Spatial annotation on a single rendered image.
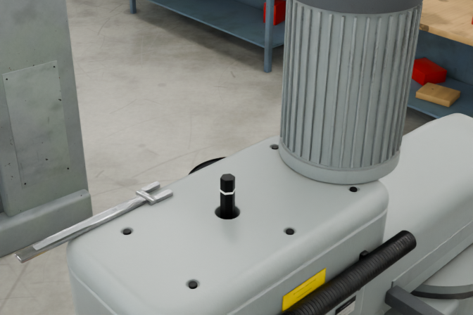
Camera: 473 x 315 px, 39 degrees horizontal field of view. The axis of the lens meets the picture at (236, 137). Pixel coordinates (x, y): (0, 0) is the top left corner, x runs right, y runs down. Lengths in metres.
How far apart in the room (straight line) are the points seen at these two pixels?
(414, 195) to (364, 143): 0.30
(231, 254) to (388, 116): 0.32
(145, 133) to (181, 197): 4.05
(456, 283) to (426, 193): 0.22
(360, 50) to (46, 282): 3.05
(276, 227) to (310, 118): 0.18
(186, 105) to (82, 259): 4.54
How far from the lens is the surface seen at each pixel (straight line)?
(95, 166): 4.71
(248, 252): 0.91
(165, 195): 1.01
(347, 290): 1.01
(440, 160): 1.42
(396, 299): 1.26
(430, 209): 1.29
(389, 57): 0.98
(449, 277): 1.44
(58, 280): 3.80
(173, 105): 5.44
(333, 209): 1.00
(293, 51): 1.00
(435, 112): 5.07
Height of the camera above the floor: 2.47
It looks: 30 degrees down
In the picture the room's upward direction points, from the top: 1 degrees clockwise
